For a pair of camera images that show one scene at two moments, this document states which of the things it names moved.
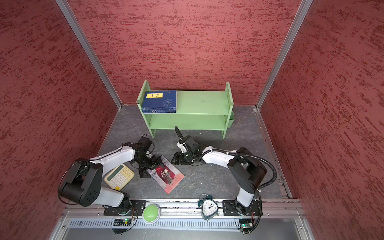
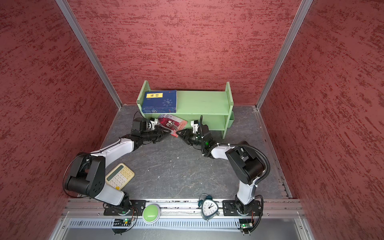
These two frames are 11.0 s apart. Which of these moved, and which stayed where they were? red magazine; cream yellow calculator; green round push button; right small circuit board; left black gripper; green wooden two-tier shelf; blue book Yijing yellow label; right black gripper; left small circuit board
Moved: right black gripper; left black gripper; red magazine
Stayed: green round push button; blue book Yijing yellow label; left small circuit board; cream yellow calculator; right small circuit board; green wooden two-tier shelf
